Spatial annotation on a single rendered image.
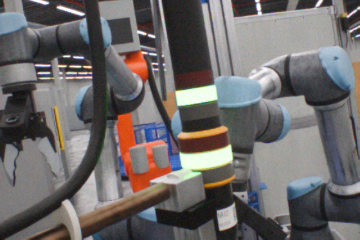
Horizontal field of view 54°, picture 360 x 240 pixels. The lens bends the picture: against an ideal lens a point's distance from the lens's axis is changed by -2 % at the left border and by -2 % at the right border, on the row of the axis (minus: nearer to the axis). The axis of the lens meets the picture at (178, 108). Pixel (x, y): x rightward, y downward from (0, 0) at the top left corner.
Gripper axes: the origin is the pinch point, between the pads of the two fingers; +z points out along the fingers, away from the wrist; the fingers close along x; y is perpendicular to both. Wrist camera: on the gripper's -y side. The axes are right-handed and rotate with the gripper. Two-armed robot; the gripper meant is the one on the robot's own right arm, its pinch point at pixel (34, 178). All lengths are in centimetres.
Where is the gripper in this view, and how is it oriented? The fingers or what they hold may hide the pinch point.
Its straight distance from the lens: 82.9
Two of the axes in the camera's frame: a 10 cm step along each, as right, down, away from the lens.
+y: -2.0, -0.2, 9.8
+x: -9.7, 1.7, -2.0
